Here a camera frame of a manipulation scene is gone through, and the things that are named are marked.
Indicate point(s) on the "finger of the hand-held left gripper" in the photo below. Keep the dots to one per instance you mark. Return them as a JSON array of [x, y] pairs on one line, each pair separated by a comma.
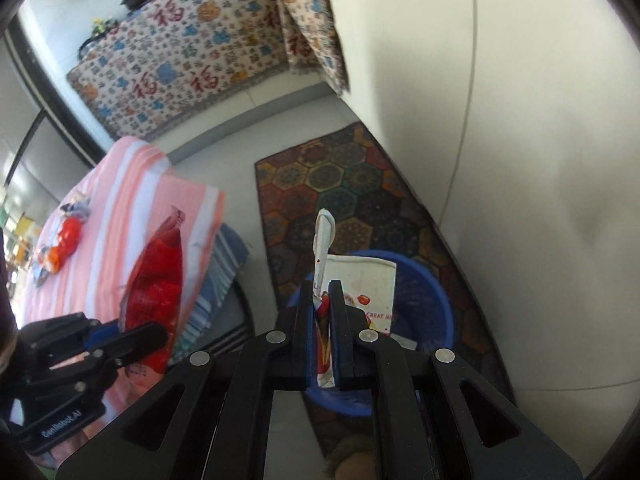
[[102, 334], [135, 342]]

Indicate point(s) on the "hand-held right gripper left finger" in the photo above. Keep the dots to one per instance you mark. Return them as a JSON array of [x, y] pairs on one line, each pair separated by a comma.
[[307, 320]]

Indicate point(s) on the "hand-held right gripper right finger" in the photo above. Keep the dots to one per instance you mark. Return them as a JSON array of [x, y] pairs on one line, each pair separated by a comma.
[[339, 330]]

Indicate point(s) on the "white packet red print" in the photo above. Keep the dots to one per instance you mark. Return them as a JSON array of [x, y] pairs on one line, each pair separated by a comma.
[[365, 280]]

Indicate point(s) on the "red snack packet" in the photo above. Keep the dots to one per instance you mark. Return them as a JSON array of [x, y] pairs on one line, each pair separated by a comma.
[[155, 280]]

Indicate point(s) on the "blue plastic bin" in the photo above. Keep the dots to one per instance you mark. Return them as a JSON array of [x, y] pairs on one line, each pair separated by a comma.
[[425, 300]]

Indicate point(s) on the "orange white packet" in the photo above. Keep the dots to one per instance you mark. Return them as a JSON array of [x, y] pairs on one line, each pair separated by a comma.
[[50, 259]]

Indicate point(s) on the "blue striped cloth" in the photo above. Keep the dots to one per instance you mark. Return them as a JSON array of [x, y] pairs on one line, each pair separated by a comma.
[[220, 270]]

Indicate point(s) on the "grey white wrapper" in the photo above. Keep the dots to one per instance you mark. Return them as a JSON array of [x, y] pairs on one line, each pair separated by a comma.
[[75, 208]]

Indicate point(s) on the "pink striped tablecloth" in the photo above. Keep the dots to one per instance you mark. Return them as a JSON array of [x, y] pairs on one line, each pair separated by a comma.
[[115, 195]]

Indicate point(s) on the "patterned floor rug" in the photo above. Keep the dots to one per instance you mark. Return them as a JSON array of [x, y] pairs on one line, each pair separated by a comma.
[[340, 180]]

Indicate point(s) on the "white kitchen cabinet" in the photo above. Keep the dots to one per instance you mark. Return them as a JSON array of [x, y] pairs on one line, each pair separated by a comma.
[[500, 110]]

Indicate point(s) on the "large printed cloth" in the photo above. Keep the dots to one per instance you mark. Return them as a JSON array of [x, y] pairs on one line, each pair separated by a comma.
[[175, 60]]

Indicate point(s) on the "small printed cloth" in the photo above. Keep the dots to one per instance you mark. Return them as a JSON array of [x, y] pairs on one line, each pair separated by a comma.
[[305, 25]]

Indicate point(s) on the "green yellow bottle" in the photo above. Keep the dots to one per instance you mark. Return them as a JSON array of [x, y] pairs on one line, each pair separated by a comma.
[[104, 25]]

